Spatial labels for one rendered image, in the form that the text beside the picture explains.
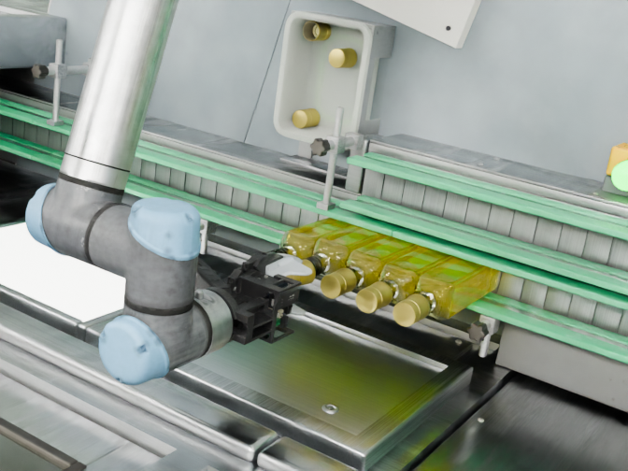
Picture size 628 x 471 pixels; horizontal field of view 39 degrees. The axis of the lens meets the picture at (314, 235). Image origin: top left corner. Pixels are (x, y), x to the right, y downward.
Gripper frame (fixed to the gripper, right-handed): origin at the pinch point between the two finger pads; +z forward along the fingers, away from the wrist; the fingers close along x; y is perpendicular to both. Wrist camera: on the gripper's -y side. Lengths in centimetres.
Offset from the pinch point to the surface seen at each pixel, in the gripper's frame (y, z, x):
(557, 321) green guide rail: 31.2, 27.1, -3.6
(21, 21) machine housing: -93, 30, 21
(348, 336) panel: 3.0, 15.4, -13.0
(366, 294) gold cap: 11.4, 1.9, 0.5
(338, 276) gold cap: 6.2, 2.8, 1.3
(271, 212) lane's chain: -23.9, 30.1, -2.3
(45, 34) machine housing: -93, 37, 18
